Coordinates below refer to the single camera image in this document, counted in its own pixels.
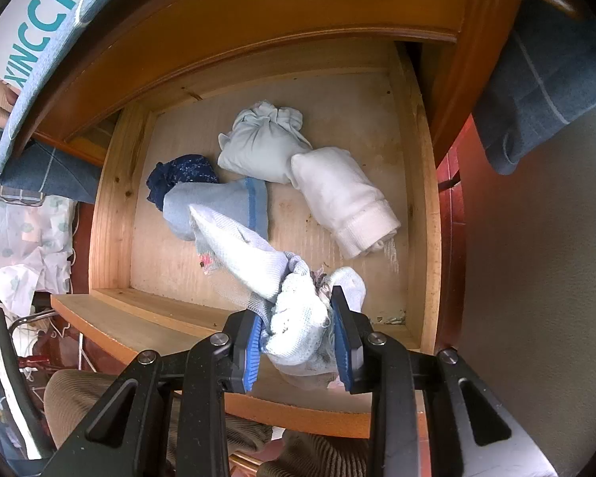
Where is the wooden drawer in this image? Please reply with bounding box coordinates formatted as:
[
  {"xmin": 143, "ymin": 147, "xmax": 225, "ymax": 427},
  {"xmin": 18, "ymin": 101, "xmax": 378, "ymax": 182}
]
[{"xmin": 50, "ymin": 40, "xmax": 443, "ymax": 440}]

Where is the white rolled sock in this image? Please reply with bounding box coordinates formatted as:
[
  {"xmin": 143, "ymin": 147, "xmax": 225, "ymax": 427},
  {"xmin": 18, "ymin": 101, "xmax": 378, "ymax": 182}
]
[{"xmin": 290, "ymin": 146, "xmax": 402, "ymax": 259}]

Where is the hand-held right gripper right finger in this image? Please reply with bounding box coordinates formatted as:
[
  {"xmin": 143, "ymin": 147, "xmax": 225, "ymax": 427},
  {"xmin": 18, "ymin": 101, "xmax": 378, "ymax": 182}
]
[{"xmin": 328, "ymin": 285, "xmax": 544, "ymax": 477}]

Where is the white leaf-print cloth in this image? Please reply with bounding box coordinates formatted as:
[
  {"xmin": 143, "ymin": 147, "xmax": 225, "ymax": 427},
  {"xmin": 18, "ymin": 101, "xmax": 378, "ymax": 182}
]
[{"xmin": 0, "ymin": 194, "xmax": 77, "ymax": 294}]

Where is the red metal frame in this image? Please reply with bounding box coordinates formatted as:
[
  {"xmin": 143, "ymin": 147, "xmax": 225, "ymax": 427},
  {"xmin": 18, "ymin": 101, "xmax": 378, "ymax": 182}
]
[{"xmin": 0, "ymin": 355, "xmax": 55, "ymax": 371}]

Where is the light blue sock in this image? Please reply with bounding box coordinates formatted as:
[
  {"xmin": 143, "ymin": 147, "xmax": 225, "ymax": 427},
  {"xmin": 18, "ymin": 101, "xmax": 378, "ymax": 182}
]
[{"xmin": 161, "ymin": 177, "xmax": 270, "ymax": 242}]

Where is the white mesh sock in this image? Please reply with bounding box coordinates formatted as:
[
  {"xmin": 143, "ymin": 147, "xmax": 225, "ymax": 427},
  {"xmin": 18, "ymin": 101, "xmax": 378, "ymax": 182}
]
[{"xmin": 189, "ymin": 204, "xmax": 368, "ymax": 392}]

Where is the blue cloth with pale lines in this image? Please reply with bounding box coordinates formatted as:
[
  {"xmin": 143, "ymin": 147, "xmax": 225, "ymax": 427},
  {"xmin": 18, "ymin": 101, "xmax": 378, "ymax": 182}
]
[
  {"xmin": 472, "ymin": 0, "xmax": 596, "ymax": 176},
  {"xmin": 0, "ymin": 139, "xmax": 103, "ymax": 204}
]

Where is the navy floral underwear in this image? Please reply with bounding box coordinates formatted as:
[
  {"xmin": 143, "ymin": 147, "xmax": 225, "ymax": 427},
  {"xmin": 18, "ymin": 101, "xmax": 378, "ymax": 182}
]
[{"xmin": 145, "ymin": 154, "xmax": 219, "ymax": 212}]

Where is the white and blue shoe box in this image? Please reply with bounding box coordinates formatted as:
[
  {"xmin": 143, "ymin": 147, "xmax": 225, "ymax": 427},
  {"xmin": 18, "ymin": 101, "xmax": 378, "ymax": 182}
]
[{"xmin": 0, "ymin": 0, "xmax": 130, "ymax": 180}]

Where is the pale green rolled underwear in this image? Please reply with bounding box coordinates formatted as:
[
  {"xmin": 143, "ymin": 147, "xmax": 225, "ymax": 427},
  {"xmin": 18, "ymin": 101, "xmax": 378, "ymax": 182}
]
[{"xmin": 217, "ymin": 102, "xmax": 313, "ymax": 184}]

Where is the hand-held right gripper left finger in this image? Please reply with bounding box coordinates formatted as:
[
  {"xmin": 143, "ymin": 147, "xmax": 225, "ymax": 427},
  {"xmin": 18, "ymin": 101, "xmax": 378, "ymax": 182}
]
[{"xmin": 42, "ymin": 310, "xmax": 266, "ymax": 477}]

